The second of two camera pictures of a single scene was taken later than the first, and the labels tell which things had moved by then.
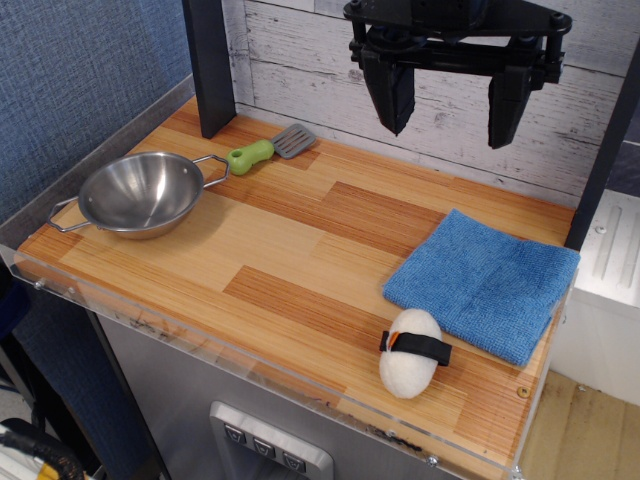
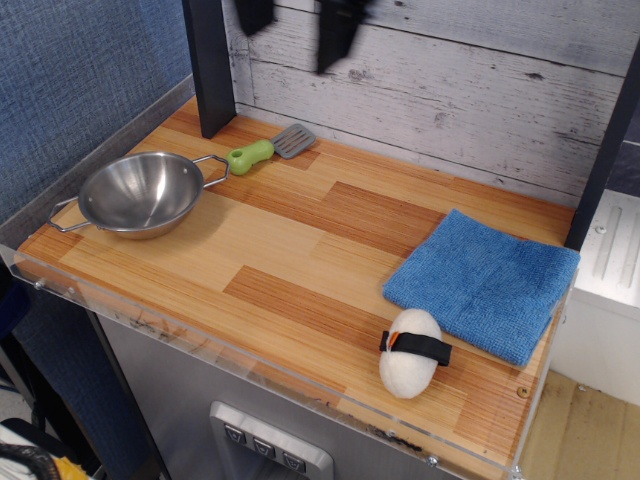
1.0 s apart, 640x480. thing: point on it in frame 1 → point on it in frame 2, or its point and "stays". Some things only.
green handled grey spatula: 286,145 stays
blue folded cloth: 494,292 stays
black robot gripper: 518,36 → 337,23
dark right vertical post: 609,153 stays
